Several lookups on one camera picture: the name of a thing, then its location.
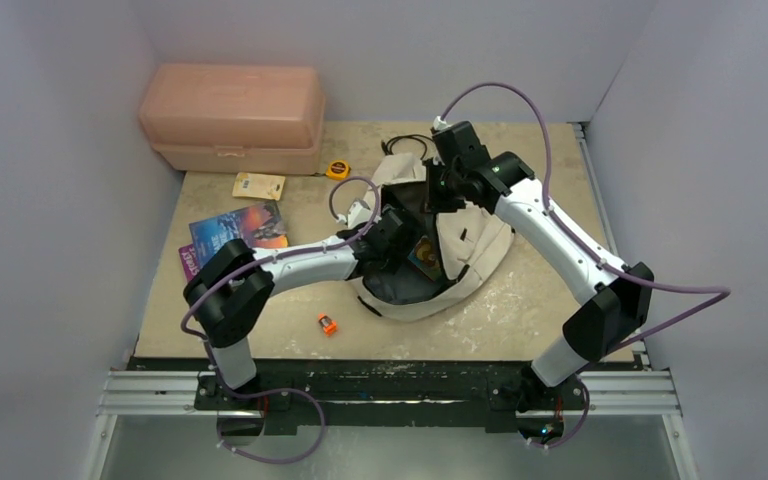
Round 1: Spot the cartoon bear picture book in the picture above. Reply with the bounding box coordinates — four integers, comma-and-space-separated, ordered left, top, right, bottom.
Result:
407, 235, 443, 282

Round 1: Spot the beige canvas backpack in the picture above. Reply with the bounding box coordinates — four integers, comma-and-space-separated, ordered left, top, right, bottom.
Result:
349, 153, 515, 322

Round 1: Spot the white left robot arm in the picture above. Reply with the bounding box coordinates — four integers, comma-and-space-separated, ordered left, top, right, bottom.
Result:
182, 206, 425, 409

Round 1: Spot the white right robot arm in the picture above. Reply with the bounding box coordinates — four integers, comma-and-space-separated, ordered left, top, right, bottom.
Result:
425, 119, 653, 407

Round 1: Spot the yellow tape measure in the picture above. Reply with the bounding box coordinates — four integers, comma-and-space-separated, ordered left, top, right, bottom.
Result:
324, 160, 351, 181

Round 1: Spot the orange pencil sharpener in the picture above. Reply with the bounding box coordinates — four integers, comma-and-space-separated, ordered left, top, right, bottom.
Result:
317, 314, 338, 337

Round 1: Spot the blue Jane Eyre book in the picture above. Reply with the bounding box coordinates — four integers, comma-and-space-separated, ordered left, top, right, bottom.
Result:
189, 200, 289, 266

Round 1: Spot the tan paper card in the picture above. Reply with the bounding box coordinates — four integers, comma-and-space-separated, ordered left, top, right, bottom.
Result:
231, 172, 286, 201

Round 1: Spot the pink plastic storage box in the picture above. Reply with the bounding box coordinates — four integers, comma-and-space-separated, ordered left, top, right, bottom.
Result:
138, 63, 326, 175

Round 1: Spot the purple paperback book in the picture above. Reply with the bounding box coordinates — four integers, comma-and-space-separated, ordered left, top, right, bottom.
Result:
178, 244, 200, 283

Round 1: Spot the black coiled cable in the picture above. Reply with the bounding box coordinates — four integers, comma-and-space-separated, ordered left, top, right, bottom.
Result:
380, 134, 435, 160

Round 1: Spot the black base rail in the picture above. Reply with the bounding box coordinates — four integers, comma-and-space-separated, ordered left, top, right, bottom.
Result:
99, 359, 680, 440

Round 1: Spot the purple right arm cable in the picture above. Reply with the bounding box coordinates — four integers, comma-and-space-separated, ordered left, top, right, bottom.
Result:
431, 82, 732, 452

